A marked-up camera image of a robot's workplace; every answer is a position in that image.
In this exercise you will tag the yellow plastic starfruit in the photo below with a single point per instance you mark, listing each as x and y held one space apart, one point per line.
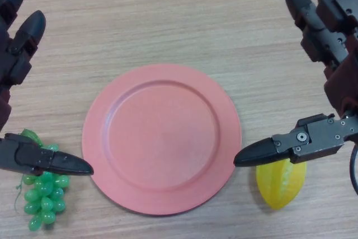
277 185

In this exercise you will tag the pink round plate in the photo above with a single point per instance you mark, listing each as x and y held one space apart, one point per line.
162 141

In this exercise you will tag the green plastic grape bunch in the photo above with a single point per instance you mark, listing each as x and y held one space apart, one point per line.
44 191

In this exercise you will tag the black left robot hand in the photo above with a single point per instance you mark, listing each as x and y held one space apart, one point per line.
16 62

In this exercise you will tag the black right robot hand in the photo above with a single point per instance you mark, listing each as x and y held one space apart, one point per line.
341 40

